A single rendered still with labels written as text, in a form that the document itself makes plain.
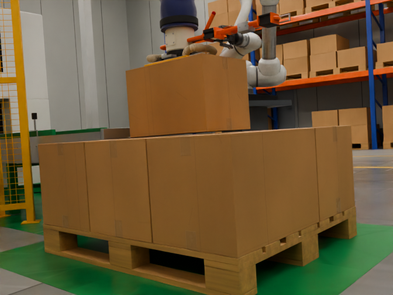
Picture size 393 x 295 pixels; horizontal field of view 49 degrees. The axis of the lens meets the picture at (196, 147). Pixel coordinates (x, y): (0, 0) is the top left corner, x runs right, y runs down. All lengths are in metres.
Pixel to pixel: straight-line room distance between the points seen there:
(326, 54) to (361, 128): 1.75
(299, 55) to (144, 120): 7.87
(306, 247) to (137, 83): 1.35
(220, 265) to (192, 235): 0.15
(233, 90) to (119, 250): 1.09
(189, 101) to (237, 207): 1.00
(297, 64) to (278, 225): 8.65
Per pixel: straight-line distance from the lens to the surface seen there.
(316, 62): 9.97
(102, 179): 1.86
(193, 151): 1.47
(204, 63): 2.24
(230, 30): 2.33
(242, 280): 1.46
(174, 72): 2.35
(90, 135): 2.68
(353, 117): 9.63
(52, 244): 2.27
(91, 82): 6.06
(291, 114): 11.49
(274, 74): 3.20
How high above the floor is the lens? 0.55
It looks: 2 degrees down
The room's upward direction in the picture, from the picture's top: 3 degrees counter-clockwise
